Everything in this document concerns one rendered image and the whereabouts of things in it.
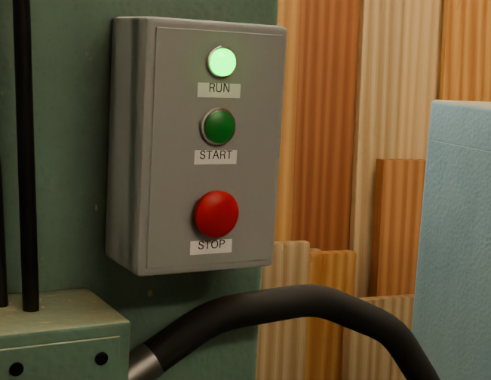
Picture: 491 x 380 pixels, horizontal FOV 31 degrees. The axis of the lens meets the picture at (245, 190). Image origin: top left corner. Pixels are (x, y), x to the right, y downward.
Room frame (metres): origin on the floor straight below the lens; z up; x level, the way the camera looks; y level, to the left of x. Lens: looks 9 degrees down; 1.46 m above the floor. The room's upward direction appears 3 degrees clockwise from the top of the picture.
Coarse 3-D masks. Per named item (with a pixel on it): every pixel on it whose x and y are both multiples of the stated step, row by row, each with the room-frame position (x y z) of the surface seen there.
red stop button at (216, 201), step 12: (216, 192) 0.55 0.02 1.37; (204, 204) 0.54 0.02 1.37; (216, 204) 0.55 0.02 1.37; (228, 204) 0.55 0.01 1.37; (204, 216) 0.54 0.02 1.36; (216, 216) 0.55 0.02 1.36; (228, 216) 0.55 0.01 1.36; (204, 228) 0.55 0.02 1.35; (216, 228) 0.55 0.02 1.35; (228, 228) 0.55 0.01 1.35
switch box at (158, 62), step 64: (128, 64) 0.56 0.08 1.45; (192, 64) 0.55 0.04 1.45; (256, 64) 0.57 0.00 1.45; (128, 128) 0.55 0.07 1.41; (192, 128) 0.55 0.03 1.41; (256, 128) 0.57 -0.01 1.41; (128, 192) 0.55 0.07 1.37; (192, 192) 0.55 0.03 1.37; (256, 192) 0.57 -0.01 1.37; (128, 256) 0.55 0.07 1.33; (192, 256) 0.55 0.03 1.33; (256, 256) 0.58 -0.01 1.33
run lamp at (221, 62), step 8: (216, 48) 0.55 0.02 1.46; (224, 48) 0.56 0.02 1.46; (208, 56) 0.55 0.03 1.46; (216, 56) 0.55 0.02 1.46; (224, 56) 0.55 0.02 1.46; (232, 56) 0.56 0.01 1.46; (208, 64) 0.55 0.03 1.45; (216, 64) 0.55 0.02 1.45; (224, 64) 0.55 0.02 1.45; (232, 64) 0.56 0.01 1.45; (216, 72) 0.55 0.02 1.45; (224, 72) 0.55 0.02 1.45; (232, 72) 0.56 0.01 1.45
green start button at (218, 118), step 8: (208, 112) 0.55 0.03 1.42; (216, 112) 0.55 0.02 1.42; (224, 112) 0.55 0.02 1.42; (208, 120) 0.55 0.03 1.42; (216, 120) 0.55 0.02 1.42; (224, 120) 0.55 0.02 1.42; (232, 120) 0.56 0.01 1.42; (208, 128) 0.55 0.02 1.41; (216, 128) 0.55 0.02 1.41; (224, 128) 0.55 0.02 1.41; (232, 128) 0.56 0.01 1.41; (208, 136) 0.55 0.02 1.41; (216, 136) 0.55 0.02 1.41; (224, 136) 0.55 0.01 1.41; (216, 144) 0.56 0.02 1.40
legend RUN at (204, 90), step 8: (200, 88) 0.55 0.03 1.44; (208, 88) 0.55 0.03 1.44; (216, 88) 0.56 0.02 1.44; (224, 88) 0.56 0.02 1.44; (232, 88) 0.56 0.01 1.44; (240, 88) 0.57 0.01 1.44; (200, 96) 0.55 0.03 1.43; (208, 96) 0.55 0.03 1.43; (216, 96) 0.56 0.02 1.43; (224, 96) 0.56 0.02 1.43; (232, 96) 0.56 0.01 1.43
